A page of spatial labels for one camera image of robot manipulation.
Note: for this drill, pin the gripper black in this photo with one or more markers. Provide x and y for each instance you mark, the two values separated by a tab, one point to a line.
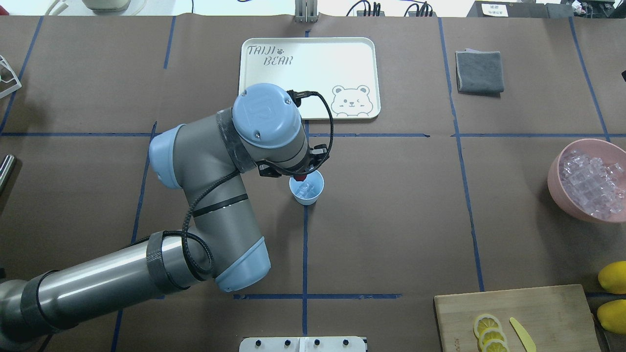
300	174

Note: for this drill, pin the bamboo cutting board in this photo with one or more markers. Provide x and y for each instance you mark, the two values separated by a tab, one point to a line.
557	318

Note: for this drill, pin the white bear serving tray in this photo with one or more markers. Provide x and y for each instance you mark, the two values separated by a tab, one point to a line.
343	69

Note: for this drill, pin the cream toaster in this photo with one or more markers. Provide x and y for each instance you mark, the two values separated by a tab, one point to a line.
106	6

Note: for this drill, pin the black box with label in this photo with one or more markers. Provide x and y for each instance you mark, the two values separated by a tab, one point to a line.
502	9

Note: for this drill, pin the aluminium frame post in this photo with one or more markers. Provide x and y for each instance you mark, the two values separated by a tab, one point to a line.
306	11

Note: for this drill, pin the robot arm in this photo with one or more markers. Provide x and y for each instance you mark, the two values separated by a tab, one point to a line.
219	237

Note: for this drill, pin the clear ice cube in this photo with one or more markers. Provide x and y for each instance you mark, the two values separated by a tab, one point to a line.
305	190

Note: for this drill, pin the steel muddler black tip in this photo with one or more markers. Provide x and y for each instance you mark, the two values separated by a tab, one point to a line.
6	169

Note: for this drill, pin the light blue plastic cup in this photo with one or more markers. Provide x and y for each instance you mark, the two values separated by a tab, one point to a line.
318	181

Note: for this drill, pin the grey folded cloth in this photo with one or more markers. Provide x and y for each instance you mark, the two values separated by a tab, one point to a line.
479	72

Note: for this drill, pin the white wire cup rack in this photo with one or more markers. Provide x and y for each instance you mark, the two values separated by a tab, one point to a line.
9	81

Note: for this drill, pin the yellow plastic knife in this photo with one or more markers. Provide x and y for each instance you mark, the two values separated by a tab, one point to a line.
523	335

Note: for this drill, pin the pink bowl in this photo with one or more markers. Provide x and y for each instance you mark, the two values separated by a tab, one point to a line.
609	153

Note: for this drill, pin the yellow lemon bottom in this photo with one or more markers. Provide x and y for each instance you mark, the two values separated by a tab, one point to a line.
612	316

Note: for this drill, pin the yellow lemon left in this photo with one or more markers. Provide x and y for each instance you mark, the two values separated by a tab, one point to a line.
612	278

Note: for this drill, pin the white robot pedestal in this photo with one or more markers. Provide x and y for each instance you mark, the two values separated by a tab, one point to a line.
304	344

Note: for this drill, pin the lemon slices stack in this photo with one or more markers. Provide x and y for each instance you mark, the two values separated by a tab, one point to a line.
488	331

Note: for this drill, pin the yellow lemon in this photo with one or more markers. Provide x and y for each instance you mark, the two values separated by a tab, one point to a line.
612	278
612	316

